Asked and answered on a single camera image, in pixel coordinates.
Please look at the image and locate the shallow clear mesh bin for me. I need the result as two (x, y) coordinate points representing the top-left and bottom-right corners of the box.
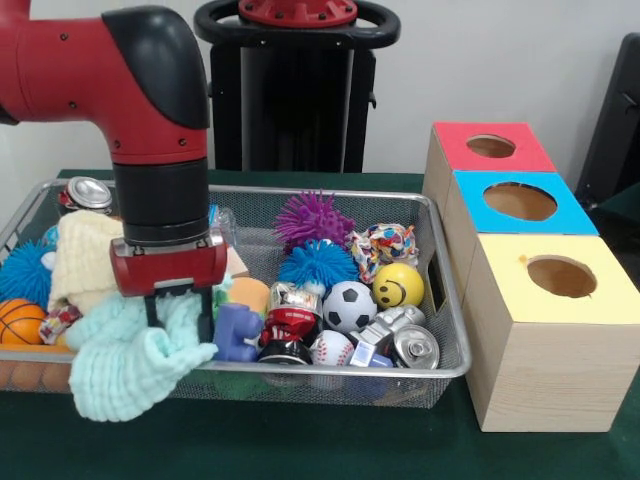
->
(0, 180), (474, 409)

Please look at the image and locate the wooden box with three holes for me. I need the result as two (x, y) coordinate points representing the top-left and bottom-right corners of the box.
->
(423, 122), (640, 433)

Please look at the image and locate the dark green table cloth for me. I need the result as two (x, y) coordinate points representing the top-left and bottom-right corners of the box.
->
(0, 168), (640, 480)

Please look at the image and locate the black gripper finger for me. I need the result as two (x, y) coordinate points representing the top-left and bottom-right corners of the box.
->
(145, 293), (163, 331)
(196, 286), (215, 344)

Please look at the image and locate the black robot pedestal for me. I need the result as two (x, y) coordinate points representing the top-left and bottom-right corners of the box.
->
(193, 0), (401, 173)

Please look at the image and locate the mint green knitted cloth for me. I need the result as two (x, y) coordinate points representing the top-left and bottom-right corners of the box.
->
(67, 290), (219, 424)

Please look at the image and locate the small blue spiky ball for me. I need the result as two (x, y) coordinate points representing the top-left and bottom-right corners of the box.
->
(278, 240), (361, 291)

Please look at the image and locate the yellow smiley ball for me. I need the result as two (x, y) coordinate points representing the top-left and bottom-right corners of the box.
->
(373, 262), (426, 310)

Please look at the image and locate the small soccer ball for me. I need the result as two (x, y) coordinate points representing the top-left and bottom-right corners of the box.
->
(323, 281), (378, 333)

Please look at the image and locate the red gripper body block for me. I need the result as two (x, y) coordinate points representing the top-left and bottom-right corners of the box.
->
(109, 230), (230, 299)

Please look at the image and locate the silver crushed can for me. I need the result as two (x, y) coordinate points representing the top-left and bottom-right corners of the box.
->
(392, 325), (441, 371)

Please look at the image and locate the colourful knotted rope ball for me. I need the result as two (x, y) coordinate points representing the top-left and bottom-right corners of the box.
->
(350, 223), (421, 281)

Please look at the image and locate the crumpled silver can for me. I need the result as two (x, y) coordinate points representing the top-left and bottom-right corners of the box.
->
(350, 306), (428, 353)

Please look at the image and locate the large blue toy brick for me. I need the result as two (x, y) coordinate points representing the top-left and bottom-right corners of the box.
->
(212, 303), (263, 363)

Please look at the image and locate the white toy baseball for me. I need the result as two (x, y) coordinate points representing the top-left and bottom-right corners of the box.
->
(310, 331), (356, 367)

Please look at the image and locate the cream knitted cloth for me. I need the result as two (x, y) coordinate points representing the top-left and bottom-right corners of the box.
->
(48, 210), (126, 316)

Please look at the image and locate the purple spiky toy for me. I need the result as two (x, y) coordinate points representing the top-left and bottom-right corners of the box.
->
(275, 192), (357, 251)

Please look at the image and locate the red crushed can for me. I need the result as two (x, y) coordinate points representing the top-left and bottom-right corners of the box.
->
(258, 308), (321, 366)

